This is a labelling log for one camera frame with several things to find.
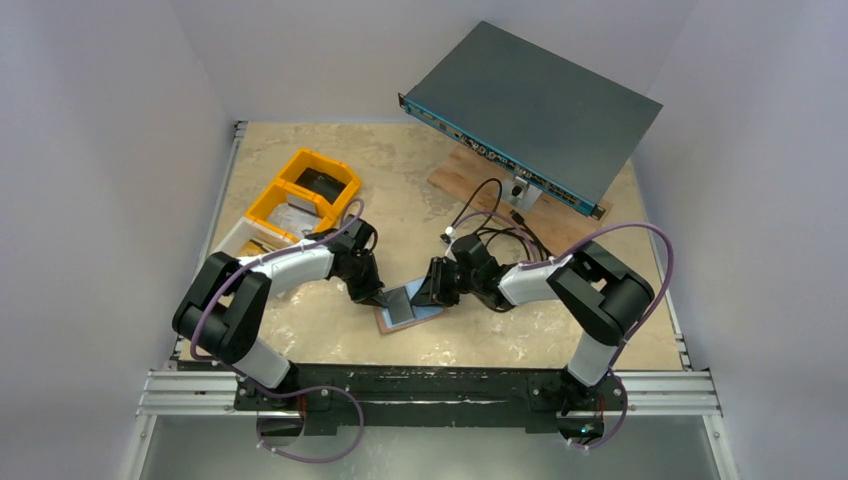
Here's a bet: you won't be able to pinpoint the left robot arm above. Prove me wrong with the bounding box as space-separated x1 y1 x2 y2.
172 215 387 409

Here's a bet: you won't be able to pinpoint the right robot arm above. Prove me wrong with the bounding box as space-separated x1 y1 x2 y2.
410 234 656 407

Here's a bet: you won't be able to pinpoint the grey credit cards in bin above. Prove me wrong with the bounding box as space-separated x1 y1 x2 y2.
267 195 322 239

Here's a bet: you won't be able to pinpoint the yellow bin with cards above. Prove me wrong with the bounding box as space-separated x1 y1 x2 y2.
246 181 338 242

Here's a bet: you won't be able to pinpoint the yellow cards in white bin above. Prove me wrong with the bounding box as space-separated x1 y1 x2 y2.
236 239 280 257

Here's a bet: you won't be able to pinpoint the black item in bin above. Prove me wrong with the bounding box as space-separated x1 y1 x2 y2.
295 168 346 204

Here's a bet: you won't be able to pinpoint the yellow bin with black item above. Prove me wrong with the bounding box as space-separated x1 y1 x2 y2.
277 148 362 215

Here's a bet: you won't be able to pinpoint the wooden board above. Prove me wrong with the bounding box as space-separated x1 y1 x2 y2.
428 146 613 255

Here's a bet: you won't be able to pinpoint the grey socket box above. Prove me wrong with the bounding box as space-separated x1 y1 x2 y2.
501 177 542 212

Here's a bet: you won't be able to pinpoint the white plastic bin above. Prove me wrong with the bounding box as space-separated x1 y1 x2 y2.
210 217 293 257

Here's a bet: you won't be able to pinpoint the black cable with USB plug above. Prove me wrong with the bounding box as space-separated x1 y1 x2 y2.
447 175 552 266

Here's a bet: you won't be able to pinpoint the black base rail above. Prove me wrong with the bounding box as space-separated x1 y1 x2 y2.
234 363 627 441

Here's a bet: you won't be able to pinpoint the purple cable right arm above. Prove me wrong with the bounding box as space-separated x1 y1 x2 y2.
450 210 676 452

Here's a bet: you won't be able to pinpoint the aluminium frame rail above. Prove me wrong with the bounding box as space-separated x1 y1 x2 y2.
136 365 721 416

